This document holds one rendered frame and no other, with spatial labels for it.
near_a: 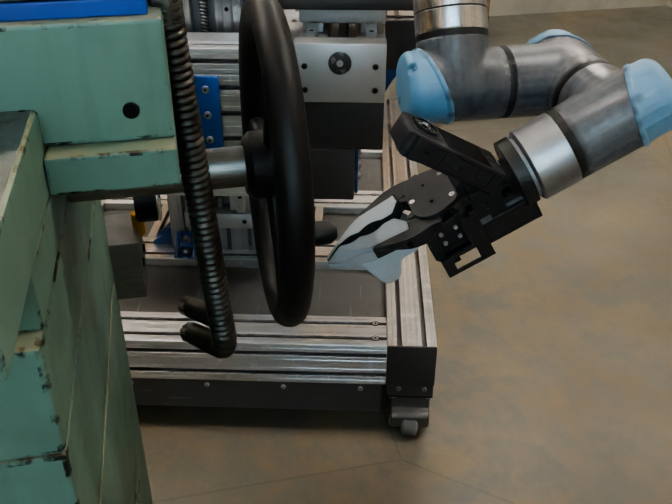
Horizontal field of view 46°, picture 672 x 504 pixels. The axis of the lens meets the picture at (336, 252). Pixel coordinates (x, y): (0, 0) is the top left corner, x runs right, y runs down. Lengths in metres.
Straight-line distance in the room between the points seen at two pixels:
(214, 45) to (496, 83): 0.63
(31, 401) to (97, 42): 0.25
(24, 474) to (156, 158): 0.24
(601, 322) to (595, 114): 1.23
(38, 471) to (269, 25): 0.36
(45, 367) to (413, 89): 0.45
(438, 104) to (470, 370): 1.02
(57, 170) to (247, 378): 0.95
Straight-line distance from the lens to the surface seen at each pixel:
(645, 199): 2.58
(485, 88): 0.82
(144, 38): 0.59
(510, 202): 0.80
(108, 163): 0.60
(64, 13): 0.60
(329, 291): 1.60
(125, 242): 0.99
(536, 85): 0.84
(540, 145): 0.77
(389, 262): 0.79
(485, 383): 1.73
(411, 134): 0.71
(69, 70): 0.60
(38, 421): 0.56
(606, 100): 0.79
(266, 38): 0.60
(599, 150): 0.78
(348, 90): 1.20
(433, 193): 0.77
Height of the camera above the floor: 1.10
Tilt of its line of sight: 31 degrees down
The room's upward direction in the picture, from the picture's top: straight up
